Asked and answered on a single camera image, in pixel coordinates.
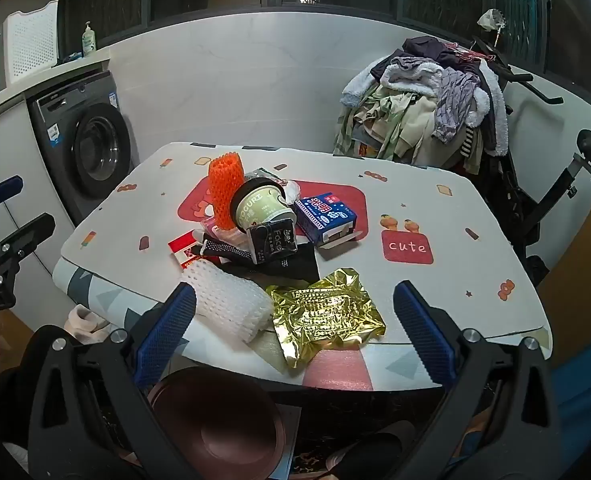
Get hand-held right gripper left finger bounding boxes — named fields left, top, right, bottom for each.
left=28, top=282, right=198, bottom=480

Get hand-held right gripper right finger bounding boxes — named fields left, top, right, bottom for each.
left=393, top=280, right=561, bottom=480

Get white foam fruit net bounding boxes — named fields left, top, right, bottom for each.
left=180, top=257, right=275, bottom=345

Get red and white packet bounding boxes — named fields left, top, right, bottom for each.
left=168, top=230, right=221, bottom=271

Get gold foil wrapper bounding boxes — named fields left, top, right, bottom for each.
left=265, top=267, right=387, bottom=370

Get brown plastic trash bin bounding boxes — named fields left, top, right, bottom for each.
left=145, top=367, right=288, bottom=480

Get small black wrapper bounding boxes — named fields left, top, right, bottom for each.
left=245, top=222, right=299, bottom=265

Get black cloth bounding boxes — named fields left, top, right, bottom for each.
left=202, top=232, right=321, bottom=283

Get orange foam fruit net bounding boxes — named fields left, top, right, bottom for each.
left=206, top=150, right=248, bottom=231

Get geometric patterned foam mat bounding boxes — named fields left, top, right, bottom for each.
left=52, top=255, right=551, bottom=393

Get pink fuzzy slippers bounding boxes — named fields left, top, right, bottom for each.
left=65, top=304, right=111, bottom=346

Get grey washing machine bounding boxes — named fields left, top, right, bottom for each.
left=25, top=71, right=136, bottom=228

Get clear pink plastic packet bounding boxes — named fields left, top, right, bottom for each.
left=200, top=215, right=251, bottom=248

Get black slipper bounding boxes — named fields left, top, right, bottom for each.
left=325, top=420, right=416, bottom=480

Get cartoon printed table mat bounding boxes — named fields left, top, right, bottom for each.
left=60, top=141, right=549, bottom=346

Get white perforated laundry basket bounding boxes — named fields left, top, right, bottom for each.
left=0, top=1, right=60, bottom=88

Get blue drink carton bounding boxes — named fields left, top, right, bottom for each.
left=294, top=192, right=359, bottom=248

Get pale green yogurt cup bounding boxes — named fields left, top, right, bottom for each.
left=229, top=177, right=297, bottom=233

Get white paper sheet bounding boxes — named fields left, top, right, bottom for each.
left=275, top=402, right=303, bottom=480

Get green soap pump bottle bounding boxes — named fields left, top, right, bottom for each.
left=81, top=21, right=97, bottom=58

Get crumpled clear plastic wrapper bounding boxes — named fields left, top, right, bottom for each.
left=248, top=167, right=301, bottom=206

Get black exercise bike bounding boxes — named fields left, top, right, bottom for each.
left=473, top=7, right=591, bottom=286

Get pile of clothes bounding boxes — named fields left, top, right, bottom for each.
left=333, top=35, right=511, bottom=176

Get white hanging cloth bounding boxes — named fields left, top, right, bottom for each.
left=478, top=8, right=506, bottom=31

